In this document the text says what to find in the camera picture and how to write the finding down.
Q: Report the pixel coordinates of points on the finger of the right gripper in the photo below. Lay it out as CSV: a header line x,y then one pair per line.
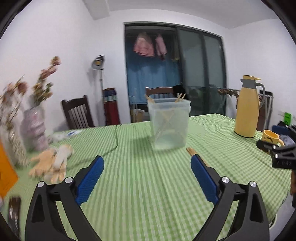
x,y
265,146

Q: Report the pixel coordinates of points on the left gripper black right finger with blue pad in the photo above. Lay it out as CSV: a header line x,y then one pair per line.
x,y
238,213

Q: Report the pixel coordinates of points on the wooden chopstick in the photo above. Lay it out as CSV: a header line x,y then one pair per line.
x,y
180,97
149,99

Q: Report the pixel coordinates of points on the person's right hand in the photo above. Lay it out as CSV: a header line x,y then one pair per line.
x,y
293,187

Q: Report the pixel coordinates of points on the yellow bear mug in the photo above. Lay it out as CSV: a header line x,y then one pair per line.
x,y
272,138

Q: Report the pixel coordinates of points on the yellow thermos jug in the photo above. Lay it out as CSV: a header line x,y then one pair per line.
x,y
250,100

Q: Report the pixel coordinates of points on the orange object at edge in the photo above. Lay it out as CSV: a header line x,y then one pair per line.
x,y
8,176

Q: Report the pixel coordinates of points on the beige work gloves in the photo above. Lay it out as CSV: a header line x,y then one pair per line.
x,y
51,164

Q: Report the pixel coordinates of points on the drying rack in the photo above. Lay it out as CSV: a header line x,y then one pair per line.
x,y
265,109

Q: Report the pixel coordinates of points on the wooden chopstick six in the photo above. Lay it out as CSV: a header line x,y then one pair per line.
x,y
205,162

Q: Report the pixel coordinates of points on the wooden chopstick five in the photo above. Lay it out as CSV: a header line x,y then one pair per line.
x,y
191,151

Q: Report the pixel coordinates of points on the pink textured vase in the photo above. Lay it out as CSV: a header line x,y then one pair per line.
x,y
33,130

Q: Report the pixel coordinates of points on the white wipes packet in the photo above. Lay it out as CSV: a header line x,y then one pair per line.
x,y
73,133

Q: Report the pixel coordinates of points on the clear plastic container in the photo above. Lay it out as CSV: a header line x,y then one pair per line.
x,y
169,122

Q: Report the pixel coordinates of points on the green checkered tablecloth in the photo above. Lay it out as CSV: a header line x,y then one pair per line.
x,y
148,194

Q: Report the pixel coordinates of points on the black bag on chair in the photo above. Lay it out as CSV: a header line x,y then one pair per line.
x,y
179,89

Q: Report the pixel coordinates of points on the glass sliding door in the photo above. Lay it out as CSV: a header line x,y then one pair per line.
x,y
203,70

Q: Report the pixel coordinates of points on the dark wooden chair left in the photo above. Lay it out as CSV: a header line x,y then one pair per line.
x,y
77,113

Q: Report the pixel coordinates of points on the dark wooden chair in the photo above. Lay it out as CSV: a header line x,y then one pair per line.
x,y
77,113
159,92

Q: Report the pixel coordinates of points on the dark wooden chair far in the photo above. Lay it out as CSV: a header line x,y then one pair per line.
x,y
159,92

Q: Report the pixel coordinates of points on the blue curtain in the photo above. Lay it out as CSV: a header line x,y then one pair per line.
x,y
149,72

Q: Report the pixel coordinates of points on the pink jacket hanging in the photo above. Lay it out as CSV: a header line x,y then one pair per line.
x,y
143,45

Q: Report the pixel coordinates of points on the studio lamp on stand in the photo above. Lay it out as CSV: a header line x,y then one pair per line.
x,y
97,67

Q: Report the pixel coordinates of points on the red folded item by wall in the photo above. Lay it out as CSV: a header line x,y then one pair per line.
x,y
111,107

